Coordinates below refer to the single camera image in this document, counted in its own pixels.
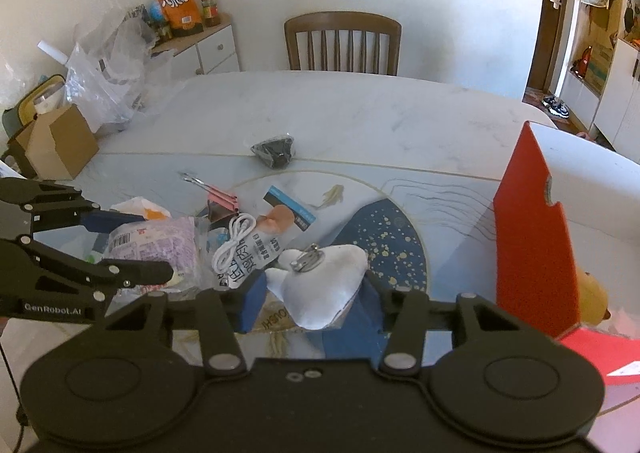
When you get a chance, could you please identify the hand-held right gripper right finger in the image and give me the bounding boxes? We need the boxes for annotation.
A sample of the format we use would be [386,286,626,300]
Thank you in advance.
[361,277,527,377]

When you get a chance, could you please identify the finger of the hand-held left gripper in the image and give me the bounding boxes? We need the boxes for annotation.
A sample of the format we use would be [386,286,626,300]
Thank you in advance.
[0,177,147,240]
[0,235,175,295]

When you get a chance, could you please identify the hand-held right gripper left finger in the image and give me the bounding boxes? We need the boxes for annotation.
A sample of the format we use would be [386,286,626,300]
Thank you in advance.
[106,275,269,377]

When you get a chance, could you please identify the purple snack packet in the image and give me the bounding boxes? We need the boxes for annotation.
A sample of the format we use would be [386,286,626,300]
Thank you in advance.
[105,216,201,295]

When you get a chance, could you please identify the white plush pouch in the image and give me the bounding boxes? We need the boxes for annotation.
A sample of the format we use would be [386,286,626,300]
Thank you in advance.
[264,243,370,331]

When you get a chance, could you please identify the white charging cable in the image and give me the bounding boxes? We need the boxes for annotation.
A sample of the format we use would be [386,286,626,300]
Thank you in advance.
[211,213,258,290]

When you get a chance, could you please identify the white squeeze pouch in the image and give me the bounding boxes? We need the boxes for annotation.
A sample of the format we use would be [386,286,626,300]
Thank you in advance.
[207,186,318,291]

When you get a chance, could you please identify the pink binder clip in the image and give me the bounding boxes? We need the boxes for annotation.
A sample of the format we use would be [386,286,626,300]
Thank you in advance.
[181,172,240,214]

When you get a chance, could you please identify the red storage box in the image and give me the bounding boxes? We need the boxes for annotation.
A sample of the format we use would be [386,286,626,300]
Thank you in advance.
[492,122,640,390]

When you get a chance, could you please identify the marble desktop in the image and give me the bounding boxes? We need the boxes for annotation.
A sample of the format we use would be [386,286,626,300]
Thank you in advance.
[0,69,640,439]

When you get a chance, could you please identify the orange and white wrapper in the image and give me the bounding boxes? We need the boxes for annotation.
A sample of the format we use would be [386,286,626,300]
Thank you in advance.
[110,196,173,224]

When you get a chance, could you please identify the brown cardboard box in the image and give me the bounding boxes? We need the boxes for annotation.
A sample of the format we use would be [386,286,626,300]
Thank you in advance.
[7,104,100,180]

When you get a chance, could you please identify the green and yellow bag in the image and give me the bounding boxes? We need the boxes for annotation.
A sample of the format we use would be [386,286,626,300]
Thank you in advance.
[2,74,68,139]

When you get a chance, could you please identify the clear plastic bags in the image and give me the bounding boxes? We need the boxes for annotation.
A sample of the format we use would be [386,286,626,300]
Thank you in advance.
[65,8,161,134]

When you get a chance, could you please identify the black plastic packet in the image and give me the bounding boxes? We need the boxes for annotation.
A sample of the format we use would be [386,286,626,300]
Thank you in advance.
[250,133,299,170]

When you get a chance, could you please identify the white paper roll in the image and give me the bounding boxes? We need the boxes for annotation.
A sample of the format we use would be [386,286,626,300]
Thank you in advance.
[39,40,68,64]

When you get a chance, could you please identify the white side cabinet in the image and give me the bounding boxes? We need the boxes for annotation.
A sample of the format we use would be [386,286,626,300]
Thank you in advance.
[150,13,241,79]

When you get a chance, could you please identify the blue packet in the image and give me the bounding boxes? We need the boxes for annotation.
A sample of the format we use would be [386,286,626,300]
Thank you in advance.
[142,0,168,26]

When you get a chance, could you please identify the yellow plush toy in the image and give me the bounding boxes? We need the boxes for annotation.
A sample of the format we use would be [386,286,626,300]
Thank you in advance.
[575,270,612,326]

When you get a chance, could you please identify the orange snack bag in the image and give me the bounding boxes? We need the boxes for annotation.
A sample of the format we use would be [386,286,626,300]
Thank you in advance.
[152,0,205,38]

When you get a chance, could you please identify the dark sneakers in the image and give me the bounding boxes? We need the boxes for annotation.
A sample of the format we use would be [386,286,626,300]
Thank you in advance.
[541,94,571,119]

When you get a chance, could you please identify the wooden chair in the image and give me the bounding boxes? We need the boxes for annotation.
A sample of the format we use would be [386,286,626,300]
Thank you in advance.
[284,12,402,77]

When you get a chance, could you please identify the white shoe cabinet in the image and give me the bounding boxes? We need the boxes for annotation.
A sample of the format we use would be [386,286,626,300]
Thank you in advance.
[592,38,640,154]

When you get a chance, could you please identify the wooden door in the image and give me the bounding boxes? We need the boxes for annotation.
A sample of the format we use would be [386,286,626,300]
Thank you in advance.
[537,0,583,89]

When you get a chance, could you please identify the printed cardboard carton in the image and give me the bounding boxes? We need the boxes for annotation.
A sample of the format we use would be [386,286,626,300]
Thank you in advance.
[582,43,616,94]

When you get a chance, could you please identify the black cable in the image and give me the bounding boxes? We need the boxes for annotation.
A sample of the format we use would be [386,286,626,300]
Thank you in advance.
[0,330,27,453]

